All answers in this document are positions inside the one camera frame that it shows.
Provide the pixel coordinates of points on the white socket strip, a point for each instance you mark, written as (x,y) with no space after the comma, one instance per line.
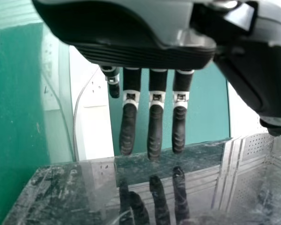
(96,93)

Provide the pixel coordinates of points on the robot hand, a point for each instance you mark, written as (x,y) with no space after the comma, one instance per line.
(135,30)

